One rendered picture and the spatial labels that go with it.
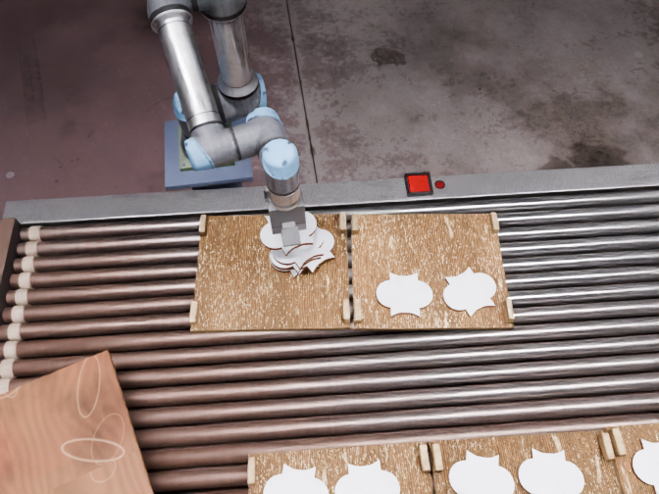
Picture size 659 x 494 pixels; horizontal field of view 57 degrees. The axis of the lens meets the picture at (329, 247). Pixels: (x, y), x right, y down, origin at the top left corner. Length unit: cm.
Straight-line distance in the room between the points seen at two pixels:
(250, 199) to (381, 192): 39
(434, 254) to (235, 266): 54
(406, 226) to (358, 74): 184
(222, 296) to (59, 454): 52
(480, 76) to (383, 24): 66
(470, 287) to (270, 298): 53
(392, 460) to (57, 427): 75
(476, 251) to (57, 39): 290
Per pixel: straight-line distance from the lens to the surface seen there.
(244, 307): 159
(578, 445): 157
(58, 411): 150
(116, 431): 144
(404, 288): 160
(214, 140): 133
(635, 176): 204
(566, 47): 383
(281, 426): 149
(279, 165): 125
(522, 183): 189
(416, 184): 180
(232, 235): 170
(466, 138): 319
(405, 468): 147
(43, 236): 189
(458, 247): 170
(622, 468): 160
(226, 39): 162
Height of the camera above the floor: 237
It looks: 60 degrees down
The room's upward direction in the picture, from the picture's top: straight up
